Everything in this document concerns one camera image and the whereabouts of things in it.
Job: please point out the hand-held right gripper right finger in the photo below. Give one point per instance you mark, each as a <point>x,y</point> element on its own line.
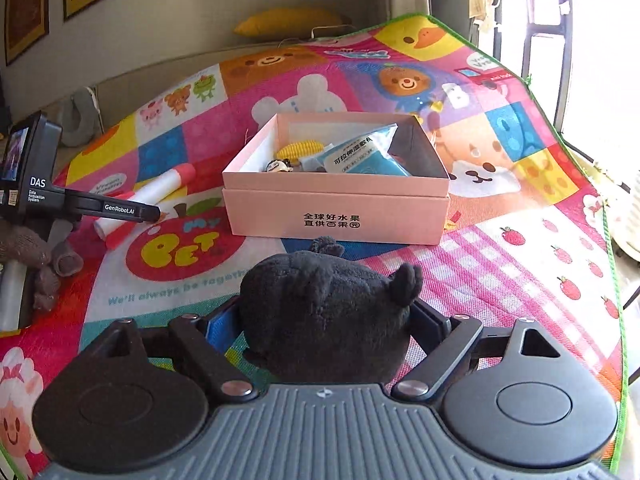
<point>427,322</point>

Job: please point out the colourful printed play mat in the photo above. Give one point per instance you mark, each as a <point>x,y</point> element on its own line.
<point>525,200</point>

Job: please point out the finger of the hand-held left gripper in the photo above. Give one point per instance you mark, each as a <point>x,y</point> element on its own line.
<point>120,209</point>

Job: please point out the pink cardboard box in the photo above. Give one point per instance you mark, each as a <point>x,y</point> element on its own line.
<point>325,215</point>

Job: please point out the person's left hand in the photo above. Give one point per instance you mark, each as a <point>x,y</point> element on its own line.
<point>30,245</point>

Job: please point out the blue and white packet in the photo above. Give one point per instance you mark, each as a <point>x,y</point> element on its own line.
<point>360,157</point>

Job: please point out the grey neck pillow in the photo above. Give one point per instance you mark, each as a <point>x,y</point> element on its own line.
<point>75,130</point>

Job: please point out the beige sofa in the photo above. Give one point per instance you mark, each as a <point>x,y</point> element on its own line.
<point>150,70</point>

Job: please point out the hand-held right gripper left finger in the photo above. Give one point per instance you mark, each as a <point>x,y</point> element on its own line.
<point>222,329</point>

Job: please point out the yellow corn toy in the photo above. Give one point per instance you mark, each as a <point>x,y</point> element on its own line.
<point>300,151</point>

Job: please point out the white and red rocket toy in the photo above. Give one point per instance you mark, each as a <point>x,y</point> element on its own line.
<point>160,185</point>

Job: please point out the yellow pillow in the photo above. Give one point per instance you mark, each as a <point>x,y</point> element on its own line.
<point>290,22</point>

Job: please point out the black plush toy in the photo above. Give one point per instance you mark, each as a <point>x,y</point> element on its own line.
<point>325,310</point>

